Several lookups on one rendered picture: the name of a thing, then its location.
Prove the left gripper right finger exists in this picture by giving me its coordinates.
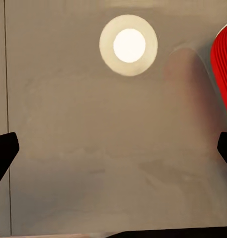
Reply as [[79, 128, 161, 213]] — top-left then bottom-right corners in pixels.
[[217, 132, 227, 163]]

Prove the radio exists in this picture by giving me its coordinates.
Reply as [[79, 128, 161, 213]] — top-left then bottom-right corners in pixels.
[[210, 25, 227, 109]]

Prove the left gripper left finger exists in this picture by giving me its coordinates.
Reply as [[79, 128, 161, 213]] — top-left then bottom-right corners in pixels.
[[0, 132, 19, 181]]

